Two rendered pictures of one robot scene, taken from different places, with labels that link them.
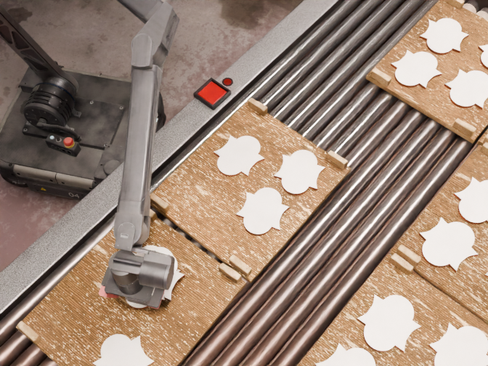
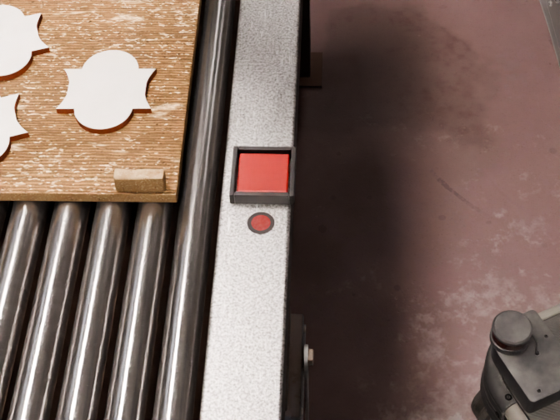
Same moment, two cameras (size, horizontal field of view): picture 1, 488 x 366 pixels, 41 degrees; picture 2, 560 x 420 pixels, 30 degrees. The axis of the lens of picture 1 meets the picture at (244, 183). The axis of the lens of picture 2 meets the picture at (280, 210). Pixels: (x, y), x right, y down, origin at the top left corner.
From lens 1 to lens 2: 1.90 m
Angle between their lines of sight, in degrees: 64
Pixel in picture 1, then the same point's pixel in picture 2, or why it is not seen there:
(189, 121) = (257, 112)
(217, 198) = (92, 22)
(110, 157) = (546, 357)
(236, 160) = (103, 77)
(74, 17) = not seen: outside the picture
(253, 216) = (10, 24)
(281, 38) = (234, 401)
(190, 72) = not seen: outside the picture
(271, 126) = (89, 173)
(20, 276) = not seen: outside the picture
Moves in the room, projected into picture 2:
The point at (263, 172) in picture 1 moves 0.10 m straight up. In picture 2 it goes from (45, 95) to (27, 36)
